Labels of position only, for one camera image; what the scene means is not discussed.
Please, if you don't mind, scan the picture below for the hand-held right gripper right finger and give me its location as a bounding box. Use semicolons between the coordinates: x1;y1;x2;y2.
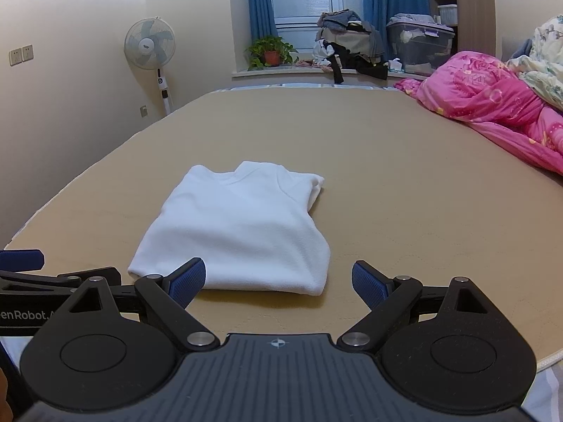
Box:
336;260;506;352

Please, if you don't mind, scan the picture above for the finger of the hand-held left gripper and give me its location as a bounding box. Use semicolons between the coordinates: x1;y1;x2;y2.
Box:
0;266;122;292
0;249;46;272

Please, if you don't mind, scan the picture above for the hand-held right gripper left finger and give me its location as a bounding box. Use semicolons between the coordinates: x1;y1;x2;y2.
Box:
62;257;221;353

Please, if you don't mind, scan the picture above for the white small shirt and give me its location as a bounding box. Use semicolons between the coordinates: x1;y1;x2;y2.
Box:
127;161;331;296

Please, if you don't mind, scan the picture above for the pile of dark clothes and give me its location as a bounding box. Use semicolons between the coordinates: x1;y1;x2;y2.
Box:
312;9;390;84

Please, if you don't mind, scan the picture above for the beige bed mat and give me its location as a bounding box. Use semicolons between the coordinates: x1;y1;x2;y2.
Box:
0;83;563;363

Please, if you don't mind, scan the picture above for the light bed sheet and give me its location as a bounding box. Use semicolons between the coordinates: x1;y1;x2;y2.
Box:
519;352;563;422

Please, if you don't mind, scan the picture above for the pink floral quilt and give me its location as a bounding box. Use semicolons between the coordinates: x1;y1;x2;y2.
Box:
393;50;563;182

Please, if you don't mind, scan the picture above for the pink cloth on sill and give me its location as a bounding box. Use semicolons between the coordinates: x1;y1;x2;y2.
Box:
294;59;331;72

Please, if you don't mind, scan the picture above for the white standing fan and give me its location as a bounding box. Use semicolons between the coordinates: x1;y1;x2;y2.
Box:
124;17;177;113

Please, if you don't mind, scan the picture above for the potted green plant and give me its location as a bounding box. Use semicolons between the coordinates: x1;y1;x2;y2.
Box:
245;35;300;71

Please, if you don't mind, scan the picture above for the clear plastic storage box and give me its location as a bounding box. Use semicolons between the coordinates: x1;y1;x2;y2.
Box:
386;13;456;76

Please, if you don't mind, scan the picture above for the pale floral quilt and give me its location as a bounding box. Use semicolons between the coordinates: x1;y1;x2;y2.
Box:
505;14;563;113

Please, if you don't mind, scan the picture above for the wooden shelf unit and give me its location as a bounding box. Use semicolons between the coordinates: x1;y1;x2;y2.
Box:
411;0;507;61

